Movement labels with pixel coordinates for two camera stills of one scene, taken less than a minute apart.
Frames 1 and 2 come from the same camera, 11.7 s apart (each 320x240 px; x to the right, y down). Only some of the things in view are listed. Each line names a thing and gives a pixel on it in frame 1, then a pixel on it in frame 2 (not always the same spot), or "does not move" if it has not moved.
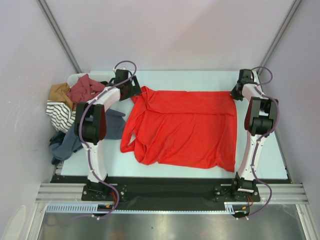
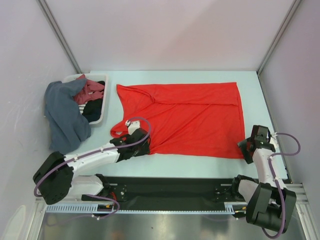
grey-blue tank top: [63, 145] to [67, 125]
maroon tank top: [84, 90] does not move
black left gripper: [134, 90] to [144, 150]
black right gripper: [235, 95] to [243, 144]
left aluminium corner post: [49, 17] does not move
